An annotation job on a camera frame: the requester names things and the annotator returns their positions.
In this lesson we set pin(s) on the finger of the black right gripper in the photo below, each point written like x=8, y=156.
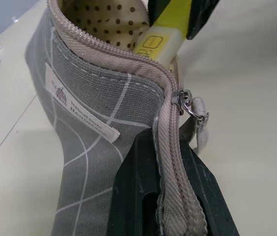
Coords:
x=156, y=9
x=201, y=17

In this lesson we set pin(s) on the yellow highlighter with clear cap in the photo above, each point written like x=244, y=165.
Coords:
x=164, y=41

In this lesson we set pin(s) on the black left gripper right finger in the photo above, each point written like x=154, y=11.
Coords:
x=209, y=196

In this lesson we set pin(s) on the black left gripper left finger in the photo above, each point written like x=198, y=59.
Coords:
x=133, y=172

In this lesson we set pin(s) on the grey grid fabric zipper pouch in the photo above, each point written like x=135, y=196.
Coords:
x=87, y=103

